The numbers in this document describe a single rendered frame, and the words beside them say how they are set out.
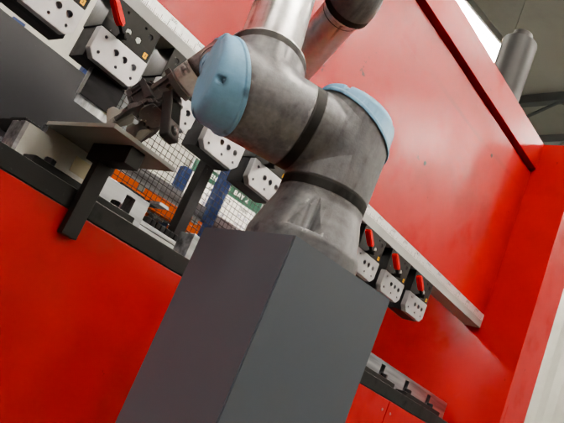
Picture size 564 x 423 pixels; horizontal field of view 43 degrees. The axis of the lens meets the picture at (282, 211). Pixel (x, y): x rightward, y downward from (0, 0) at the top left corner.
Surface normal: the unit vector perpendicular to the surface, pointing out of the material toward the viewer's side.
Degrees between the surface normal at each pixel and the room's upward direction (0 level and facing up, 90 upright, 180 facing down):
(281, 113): 109
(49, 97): 90
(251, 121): 137
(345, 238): 72
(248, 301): 90
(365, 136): 90
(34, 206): 90
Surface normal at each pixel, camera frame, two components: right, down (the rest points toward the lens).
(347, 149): 0.24, -0.11
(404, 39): 0.73, 0.11
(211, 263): -0.67, -0.47
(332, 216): 0.42, -0.41
